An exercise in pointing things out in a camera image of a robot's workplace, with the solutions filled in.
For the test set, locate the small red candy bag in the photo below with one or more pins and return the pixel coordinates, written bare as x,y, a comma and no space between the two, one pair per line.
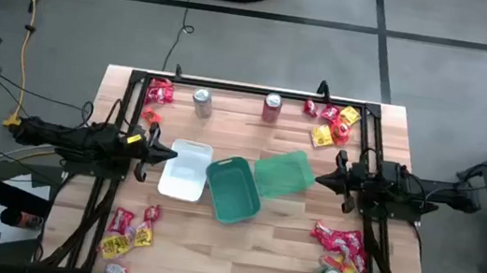
310,107
152,212

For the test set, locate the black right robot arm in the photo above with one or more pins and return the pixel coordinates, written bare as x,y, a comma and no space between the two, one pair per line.
443,193

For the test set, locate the silver soda can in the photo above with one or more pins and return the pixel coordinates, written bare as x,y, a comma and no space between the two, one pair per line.
202,103

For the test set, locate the black aluminium table frame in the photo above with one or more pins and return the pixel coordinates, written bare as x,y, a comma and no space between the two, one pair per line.
254,90

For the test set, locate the dark teal plastic bin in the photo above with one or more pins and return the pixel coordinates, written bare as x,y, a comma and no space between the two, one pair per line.
232,191

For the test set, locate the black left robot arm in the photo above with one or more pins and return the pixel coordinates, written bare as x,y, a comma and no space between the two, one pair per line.
64,136

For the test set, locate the red soda can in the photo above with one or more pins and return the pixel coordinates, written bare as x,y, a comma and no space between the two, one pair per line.
271,108

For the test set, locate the silver and red candy pack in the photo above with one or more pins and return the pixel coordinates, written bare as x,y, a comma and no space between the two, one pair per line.
115,270

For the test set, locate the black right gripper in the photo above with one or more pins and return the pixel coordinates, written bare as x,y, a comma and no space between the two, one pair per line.
348,181

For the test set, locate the translucent light green bin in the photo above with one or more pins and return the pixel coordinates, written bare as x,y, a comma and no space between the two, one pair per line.
283,175

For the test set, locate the large yellow candy bag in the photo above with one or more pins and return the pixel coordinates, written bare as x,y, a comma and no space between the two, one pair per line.
115,246

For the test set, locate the black bottle orange label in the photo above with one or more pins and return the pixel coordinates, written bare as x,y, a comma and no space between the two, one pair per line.
18,218

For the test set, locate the black frame clamp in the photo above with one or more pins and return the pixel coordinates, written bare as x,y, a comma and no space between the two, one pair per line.
178,72
323,90

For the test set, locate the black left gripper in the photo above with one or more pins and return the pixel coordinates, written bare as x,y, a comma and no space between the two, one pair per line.
151,155

